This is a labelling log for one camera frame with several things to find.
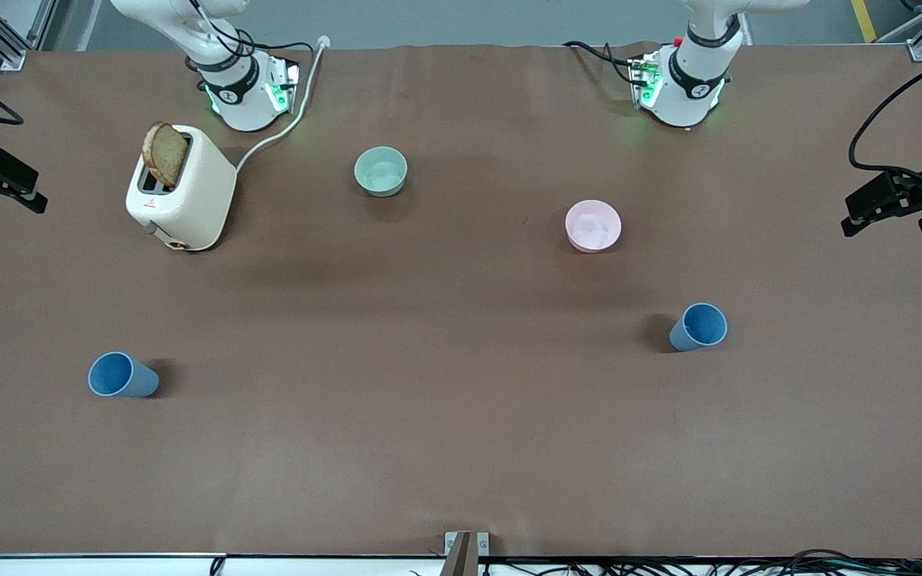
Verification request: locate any blue plastic cup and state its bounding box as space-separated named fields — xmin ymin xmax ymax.
xmin=668 ymin=302 xmax=728 ymax=353
xmin=87 ymin=351 xmax=160 ymax=398

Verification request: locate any brown bread slice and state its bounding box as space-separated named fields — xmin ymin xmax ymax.
xmin=142 ymin=121 xmax=190 ymax=190

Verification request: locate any cream white toaster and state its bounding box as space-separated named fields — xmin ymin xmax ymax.
xmin=126 ymin=124 xmax=238 ymax=253

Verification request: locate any pink bowl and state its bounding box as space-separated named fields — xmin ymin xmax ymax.
xmin=564 ymin=199 xmax=623 ymax=254

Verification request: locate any mint green bowl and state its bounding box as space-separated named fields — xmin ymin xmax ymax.
xmin=353 ymin=146 xmax=409 ymax=198

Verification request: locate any brown table mat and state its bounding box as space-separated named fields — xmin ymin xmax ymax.
xmin=0 ymin=44 xmax=922 ymax=558

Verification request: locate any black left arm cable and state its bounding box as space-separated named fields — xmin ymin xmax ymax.
xmin=848 ymin=44 xmax=922 ymax=201

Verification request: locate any white toaster power cable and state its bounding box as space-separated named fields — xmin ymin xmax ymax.
xmin=235 ymin=35 xmax=331 ymax=174

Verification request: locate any black right base cable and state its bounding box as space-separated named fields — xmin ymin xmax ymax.
xmin=185 ymin=0 xmax=318 ymax=89

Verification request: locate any black base cable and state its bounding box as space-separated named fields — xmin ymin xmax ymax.
xmin=563 ymin=40 xmax=639 ymax=85
xmin=185 ymin=0 xmax=318 ymax=89

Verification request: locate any black left base cable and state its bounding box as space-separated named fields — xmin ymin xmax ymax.
xmin=563 ymin=40 xmax=639 ymax=85

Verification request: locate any black cable bundle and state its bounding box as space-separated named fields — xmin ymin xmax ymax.
xmin=481 ymin=548 xmax=922 ymax=576

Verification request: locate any grey metal bracket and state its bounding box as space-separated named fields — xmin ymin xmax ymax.
xmin=444 ymin=531 xmax=490 ymax=576

